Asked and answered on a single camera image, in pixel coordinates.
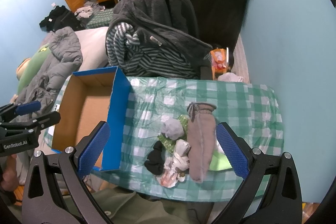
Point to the green checkered bedding far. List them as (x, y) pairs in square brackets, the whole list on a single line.
[(101, 19)]

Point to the lime green microfiber cloth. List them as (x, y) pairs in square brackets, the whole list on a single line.
[(219, 162)]

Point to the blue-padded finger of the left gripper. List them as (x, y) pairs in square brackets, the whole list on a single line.
[(37, 123), (28, 108)]

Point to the blue cardboard box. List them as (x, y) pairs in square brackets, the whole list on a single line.
[(90, 97)]

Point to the green glitter cloth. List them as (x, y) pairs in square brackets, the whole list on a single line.
[(170, 144)]

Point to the white bed duvet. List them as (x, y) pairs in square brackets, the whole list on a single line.
[(92, 45)]

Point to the orange bag of items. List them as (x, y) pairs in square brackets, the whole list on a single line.
[(220, 62)]

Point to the black sock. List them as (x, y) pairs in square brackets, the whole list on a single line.
[(154, 162)]

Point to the grey puffer jacket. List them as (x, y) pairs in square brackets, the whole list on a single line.
[(42, 88)]

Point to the black clothes pile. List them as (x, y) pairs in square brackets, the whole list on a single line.
[(60, 17)]

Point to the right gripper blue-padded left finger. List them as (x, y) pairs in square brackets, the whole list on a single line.
[(90, 147)]

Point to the white plastic bag on floor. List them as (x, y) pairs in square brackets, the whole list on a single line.
[(230, 77)]

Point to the green plush pillow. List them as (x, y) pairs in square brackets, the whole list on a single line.
[(29, 67)]

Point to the light grey sock ball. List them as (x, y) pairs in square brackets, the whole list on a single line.
[(172, 129)]

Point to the dark grey fleece jacket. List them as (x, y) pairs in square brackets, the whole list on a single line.
[(151, 19)]

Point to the striped grey sweater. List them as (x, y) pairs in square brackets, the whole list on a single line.
[(125, 50)]

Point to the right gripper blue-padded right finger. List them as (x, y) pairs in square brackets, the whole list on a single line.
[(230, 143)]

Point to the person's left hand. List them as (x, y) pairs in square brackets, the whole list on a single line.
[(9, 179)]

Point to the green checkered tablecloth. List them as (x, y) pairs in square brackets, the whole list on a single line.
[(251, 111)]

